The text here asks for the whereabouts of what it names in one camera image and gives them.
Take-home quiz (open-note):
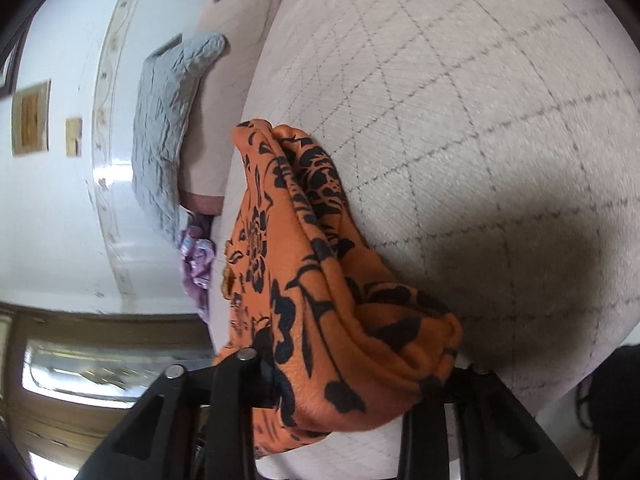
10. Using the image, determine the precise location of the orange black floral garment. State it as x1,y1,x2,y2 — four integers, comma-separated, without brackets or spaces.
221,119,462,457

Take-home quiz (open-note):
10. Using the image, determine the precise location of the wooden glass door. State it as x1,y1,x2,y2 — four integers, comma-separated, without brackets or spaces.
1,304,214,479

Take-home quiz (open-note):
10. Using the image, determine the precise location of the purple floral cloth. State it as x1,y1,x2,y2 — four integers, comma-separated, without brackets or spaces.
179,226,216,323

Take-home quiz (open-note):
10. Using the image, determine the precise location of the grey quilted pillow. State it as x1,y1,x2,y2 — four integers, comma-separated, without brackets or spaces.
131,32,227,247

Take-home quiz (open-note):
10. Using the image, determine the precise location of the pink bolster cushion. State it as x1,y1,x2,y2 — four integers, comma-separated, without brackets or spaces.
178,0,281,216

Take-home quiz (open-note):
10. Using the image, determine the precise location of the small wooden wall plate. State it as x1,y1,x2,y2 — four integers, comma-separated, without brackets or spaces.
65,117,82,157

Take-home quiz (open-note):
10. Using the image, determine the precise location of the wooden wall switch plate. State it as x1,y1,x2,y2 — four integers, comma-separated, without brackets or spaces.
11,80,51,156

